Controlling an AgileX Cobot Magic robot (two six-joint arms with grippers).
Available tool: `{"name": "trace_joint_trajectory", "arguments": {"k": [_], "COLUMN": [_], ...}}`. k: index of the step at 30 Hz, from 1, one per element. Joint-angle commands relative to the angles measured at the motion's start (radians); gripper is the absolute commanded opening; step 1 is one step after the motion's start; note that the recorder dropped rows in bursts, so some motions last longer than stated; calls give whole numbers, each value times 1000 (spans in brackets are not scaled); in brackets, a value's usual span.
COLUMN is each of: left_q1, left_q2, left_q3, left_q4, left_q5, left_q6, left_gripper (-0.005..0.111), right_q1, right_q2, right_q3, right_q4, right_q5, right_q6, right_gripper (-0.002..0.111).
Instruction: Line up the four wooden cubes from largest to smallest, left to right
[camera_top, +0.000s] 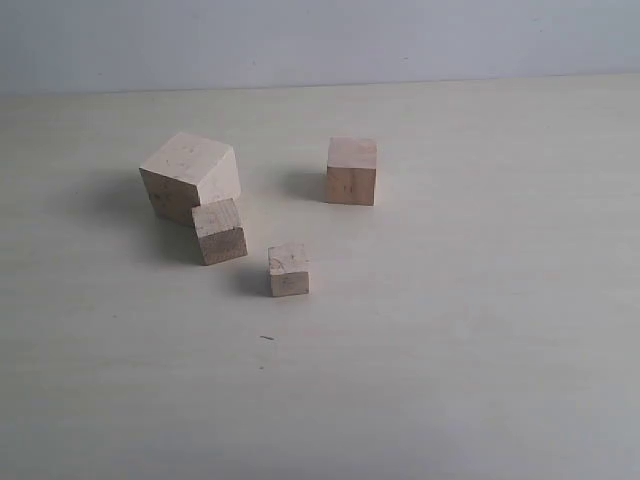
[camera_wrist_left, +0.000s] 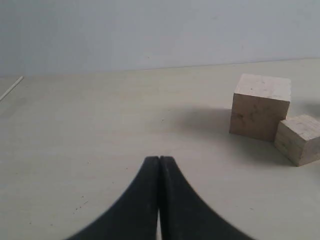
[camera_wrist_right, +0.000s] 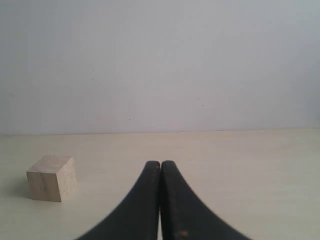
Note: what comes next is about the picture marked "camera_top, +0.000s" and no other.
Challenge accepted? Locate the smallest wooden cube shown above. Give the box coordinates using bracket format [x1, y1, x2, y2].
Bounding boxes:
[268, 243, 310, 297]

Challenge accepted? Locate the second largest wooden cube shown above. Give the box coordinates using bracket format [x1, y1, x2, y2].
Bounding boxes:
[326, 137, 378, 206]

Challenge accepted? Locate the third largest wooden cube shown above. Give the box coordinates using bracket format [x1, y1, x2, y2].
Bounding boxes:
[191, 199, 248, 265]

